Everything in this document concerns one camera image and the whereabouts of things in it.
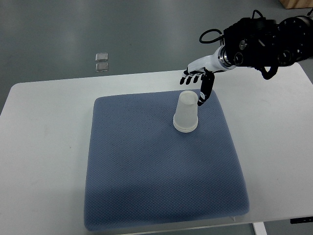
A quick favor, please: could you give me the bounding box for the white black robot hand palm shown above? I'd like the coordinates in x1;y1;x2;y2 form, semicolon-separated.
183;47;226;75

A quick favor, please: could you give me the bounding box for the brown cardboard box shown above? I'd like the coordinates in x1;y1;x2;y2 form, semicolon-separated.
279;0;313;9

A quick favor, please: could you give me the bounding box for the upper metal floor plate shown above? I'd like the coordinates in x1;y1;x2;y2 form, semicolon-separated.
95;52;108;61

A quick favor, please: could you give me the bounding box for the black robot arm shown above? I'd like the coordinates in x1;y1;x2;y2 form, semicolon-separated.
180;16;313;106

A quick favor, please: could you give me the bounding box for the white paper cup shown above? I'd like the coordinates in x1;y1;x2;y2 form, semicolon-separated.
173;91;198;128
173;123;198;133

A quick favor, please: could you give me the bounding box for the black table control panel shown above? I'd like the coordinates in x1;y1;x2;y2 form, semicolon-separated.
290;216;313;224

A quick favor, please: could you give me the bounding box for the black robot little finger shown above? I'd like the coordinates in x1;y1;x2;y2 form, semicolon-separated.
179;76;186;85

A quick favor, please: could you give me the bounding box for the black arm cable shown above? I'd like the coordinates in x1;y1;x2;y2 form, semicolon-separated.
199;9;266;45

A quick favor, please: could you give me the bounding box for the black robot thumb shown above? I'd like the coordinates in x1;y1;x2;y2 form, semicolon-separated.
197;69;215;106

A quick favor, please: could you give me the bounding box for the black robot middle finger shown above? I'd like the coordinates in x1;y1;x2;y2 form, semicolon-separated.
193;75;199;83

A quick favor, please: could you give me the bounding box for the white table leg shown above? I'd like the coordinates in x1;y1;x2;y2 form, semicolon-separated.
252;222;267;235

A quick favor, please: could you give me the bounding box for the white paper cup on mat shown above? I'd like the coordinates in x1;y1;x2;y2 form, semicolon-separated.
173;123;198;133

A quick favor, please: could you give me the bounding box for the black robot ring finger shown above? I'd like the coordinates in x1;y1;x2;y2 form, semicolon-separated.
186;76;193;85

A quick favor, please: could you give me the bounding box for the blue padded cushion mat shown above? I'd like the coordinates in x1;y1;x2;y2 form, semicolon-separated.
84;91;249;231

